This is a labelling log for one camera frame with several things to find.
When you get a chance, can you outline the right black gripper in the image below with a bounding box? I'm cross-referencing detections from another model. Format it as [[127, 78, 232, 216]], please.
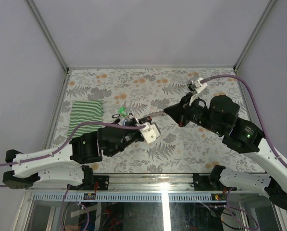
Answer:
[[163, 91, 224, 135]]

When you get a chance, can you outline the red handled metal key tool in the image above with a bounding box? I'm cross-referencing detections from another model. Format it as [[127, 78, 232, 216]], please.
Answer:
[[143, 111, 166, 119]]

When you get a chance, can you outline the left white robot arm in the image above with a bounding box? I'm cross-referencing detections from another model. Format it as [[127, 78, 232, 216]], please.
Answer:
[[2, 116, 160, 190]]

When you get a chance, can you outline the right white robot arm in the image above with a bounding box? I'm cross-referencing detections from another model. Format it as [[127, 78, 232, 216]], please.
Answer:
[[164, 93, 287, 210]]

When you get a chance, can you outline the silver keys bunch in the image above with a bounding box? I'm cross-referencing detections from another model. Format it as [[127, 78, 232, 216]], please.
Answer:
[[125, 113, 134, 121]]

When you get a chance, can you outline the green key tag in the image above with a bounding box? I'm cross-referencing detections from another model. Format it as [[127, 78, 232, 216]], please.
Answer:
[[118, 106, 127, 116]]

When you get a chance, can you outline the green striped cloth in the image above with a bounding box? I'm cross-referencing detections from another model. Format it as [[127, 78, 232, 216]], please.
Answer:
[[67, 100, 104, 137]]

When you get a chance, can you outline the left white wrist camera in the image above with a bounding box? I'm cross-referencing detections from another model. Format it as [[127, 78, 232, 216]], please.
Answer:
[[139, 122, 161, 144]]

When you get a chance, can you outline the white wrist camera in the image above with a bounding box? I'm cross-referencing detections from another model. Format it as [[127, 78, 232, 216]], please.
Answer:
[[139, 122, 161, 144], [187, 77, 207, 105]]

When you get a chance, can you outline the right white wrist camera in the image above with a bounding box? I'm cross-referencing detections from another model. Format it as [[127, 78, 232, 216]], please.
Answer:
[[187, 77, 207, 105]]

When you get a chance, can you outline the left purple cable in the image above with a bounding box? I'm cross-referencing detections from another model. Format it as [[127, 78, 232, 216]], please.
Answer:
[[0, 121, 146, 187]]

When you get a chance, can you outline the purple cable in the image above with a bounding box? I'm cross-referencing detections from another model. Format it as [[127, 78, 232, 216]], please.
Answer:
[[0, 121, 146, 187], [200, 74, 287, 176]]

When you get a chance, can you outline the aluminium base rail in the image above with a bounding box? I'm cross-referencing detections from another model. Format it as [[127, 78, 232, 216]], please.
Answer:
[[24, 173, 227, 203]]

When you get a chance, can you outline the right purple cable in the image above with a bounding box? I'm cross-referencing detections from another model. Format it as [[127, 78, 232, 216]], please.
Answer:
[[200, 74, 287, 176]]

